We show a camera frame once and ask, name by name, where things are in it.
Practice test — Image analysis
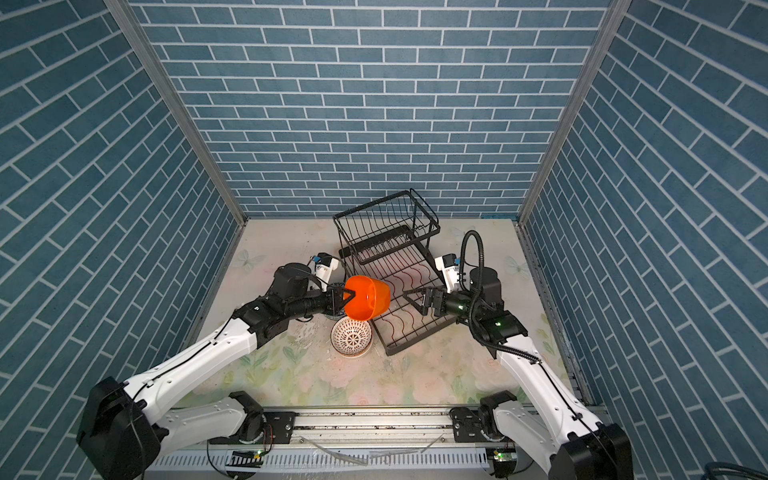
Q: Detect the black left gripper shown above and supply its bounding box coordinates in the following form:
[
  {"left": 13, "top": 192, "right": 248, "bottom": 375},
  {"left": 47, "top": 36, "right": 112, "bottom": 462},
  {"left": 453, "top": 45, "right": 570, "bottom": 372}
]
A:
[{"left": 286, "top": 283, "right": 358, "bottom": 322}]

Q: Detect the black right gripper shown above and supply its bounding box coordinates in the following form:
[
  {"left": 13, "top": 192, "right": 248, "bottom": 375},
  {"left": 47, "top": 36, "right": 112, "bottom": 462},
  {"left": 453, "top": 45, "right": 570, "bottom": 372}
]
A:
[{"left": 405, "top": 284, "right": 483, "bottom": 323}]

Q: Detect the orange plastic bowl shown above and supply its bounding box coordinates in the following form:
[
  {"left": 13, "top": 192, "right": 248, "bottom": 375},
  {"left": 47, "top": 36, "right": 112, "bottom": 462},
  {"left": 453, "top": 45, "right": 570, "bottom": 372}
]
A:
[{"left": 344, "top": 276, "right": 391, "bottom": 321}]

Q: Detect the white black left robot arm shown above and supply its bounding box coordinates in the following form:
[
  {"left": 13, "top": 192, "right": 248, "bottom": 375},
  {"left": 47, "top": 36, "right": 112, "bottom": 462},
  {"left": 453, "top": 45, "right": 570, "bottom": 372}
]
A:
[{"left": 76, "top": 263, "right": 389, "bottom": 479}]

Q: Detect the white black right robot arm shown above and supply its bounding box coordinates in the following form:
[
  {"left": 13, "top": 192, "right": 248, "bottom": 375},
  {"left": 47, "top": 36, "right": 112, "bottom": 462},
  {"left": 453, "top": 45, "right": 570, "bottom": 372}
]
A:
[{"left": 404, "top": 267, "right": 634, "bottom": 479}]

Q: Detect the blue white patterned bowl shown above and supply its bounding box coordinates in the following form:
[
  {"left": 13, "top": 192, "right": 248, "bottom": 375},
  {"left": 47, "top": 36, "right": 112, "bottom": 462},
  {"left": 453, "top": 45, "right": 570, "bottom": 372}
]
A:
[{"left": 326, "top": 283, "right": 346, "bottom": 317}]

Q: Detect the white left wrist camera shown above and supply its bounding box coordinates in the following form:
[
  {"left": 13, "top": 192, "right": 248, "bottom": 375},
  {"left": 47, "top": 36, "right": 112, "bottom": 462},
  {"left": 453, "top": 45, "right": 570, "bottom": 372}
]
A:
[{"left": 310, "top": 252, "right": 340, "bottom": 291}]

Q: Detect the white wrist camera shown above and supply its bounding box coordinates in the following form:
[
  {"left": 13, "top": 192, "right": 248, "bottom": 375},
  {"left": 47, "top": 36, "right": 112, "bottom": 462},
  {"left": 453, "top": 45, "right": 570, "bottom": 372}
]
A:
[
  {"left": 310, "top": 252, "right": 340, "bottom": 291},
  {"left": 435, "top": 253, "right": 461, "bottom": 293}
]

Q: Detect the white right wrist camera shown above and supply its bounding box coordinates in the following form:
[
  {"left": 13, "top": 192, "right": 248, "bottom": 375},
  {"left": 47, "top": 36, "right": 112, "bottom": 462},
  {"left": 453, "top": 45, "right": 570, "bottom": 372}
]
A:
[{"left": 435, "top": 253, "right": 461, "bottom": 293}]

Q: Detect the black wire dish rack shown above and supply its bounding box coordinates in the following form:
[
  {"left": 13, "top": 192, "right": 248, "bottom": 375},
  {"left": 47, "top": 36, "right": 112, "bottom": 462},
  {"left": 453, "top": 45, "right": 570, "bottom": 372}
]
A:
[{"left": 333, "top": 189, "right": 451, "bottom": 356}]

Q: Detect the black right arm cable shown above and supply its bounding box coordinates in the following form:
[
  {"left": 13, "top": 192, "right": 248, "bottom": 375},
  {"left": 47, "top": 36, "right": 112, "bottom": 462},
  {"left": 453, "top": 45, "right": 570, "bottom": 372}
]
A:
[{"left": 458, "top": 229, "right": 541, "bottom": 364}]

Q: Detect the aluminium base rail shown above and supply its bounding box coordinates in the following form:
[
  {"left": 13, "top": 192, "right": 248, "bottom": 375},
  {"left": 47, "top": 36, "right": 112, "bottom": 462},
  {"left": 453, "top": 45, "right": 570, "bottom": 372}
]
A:
[{"left": 143, "top": 404, "right": 619, "bottom": 475}]

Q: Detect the aluminium right corner post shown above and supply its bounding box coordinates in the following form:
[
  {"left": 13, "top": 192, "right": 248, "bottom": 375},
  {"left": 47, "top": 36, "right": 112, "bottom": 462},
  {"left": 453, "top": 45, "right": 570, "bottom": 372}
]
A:
[{"left": 518, "top": 0, "right": 635, "bottom": 224}]

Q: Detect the aluminium corner post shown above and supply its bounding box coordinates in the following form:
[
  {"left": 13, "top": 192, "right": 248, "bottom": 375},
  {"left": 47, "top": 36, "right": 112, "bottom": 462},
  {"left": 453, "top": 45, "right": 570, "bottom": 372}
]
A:
[
  {"left": 518, "top": 0, "right": 635, "bottom": 224},
  {"left": 103, "top": 0, "right": 248, "bottom": 227}
]

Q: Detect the aluminium left corner post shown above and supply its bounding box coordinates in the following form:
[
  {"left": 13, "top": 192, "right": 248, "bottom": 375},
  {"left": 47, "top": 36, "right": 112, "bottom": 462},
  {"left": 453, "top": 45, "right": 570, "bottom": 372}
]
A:
[{"left": 103, "top": 0, "right": 248, "bottom": 227}]

